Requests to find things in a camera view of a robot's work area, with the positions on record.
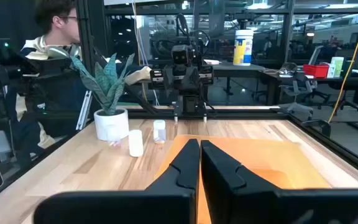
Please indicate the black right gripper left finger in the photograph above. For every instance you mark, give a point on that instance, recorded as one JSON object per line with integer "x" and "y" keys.
{"x": 166, "y": 205}

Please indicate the small white box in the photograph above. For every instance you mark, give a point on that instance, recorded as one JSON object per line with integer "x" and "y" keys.
{"x": 330, "y": 71}

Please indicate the headset on desk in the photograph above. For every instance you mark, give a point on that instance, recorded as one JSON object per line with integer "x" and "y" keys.
{"x": 286, "y": 69}

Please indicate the flat pink item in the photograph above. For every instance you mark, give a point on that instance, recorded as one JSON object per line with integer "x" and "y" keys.
{"x": 212, "y": 62}

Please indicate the white yellow wipes canister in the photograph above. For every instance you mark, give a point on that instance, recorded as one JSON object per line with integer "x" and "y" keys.
{"x": 243, "y": 46}

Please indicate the black office chair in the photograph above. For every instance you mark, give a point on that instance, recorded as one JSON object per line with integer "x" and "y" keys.
{"x": 350, "y": 105}

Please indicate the orange mat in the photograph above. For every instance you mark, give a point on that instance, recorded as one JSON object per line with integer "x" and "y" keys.
{"x": 266, "y": 155}

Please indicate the white opaque pill bottle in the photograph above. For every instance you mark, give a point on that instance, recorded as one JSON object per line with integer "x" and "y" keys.
{"x": 135, "y": 143}

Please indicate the black frame post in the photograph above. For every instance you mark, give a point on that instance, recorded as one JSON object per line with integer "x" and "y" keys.
{"x": 87, "y": 46}

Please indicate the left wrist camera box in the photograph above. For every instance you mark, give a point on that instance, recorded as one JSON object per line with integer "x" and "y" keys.
{"x": 182, "y": 55}

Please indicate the small black desk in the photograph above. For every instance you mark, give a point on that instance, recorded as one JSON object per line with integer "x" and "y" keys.
{"x": 238, "y": 69}

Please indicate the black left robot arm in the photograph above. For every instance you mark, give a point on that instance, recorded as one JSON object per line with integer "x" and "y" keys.
{"x": 189, "y": 104}

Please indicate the green white container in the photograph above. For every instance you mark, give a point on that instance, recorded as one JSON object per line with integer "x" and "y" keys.
{"x": 338, "y": 66}

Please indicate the small clear cup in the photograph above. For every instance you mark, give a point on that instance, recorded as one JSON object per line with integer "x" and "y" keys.
{"x": 114, "y": 135}

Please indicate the grey office chair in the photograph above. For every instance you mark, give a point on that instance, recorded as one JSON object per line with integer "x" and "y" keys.
{"x": 297, "y": 93}

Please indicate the clear pill bottle white cap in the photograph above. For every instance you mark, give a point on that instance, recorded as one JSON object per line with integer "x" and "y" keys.
{"x": 159, "y": 130}

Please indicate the silver aluminium bar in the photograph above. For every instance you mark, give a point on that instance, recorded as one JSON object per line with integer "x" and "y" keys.
{"x": 84, "y": 110}

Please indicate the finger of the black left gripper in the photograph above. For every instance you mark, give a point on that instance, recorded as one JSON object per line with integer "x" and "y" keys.
{"x": 168, "y": 81}
{"x": 199, "y": 77}

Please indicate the black mount post white tip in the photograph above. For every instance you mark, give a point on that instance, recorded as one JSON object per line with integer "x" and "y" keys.
{"x": 176, "y": 116}
{"x": 204, "y": 116}

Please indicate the snake plant in white pot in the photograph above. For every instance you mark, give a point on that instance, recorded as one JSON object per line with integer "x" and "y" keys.
{"x": 110, "y": 124}

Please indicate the red plastic bin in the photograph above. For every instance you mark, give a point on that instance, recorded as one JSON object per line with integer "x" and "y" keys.
{"x": 315, "y": 71}

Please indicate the person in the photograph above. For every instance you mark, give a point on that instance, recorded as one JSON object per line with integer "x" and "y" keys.
{"x": 57, "y": 25}

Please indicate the long black desk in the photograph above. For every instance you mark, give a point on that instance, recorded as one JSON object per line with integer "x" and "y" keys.
{"x": 346, "y": 81}

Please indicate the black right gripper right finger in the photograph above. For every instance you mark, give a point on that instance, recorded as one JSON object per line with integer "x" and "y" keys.
{"x": 235, "y": 202}

